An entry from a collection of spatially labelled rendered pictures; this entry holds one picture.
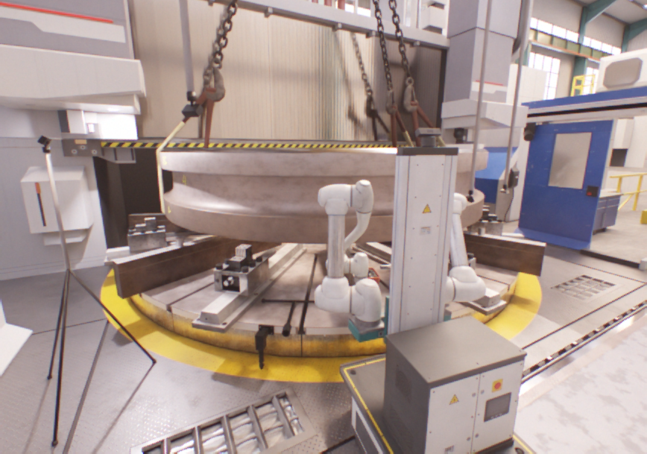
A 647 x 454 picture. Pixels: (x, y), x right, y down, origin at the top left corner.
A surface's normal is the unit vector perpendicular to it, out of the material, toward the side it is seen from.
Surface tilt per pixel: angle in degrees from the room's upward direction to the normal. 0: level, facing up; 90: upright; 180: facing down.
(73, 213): 90
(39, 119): 90
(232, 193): 90
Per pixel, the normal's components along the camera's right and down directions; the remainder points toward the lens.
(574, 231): -0.89, 0.09
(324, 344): 0.02, 0.20
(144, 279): 0.79, 0.12
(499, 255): -0.62, 0.16
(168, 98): 0.48, 0.18
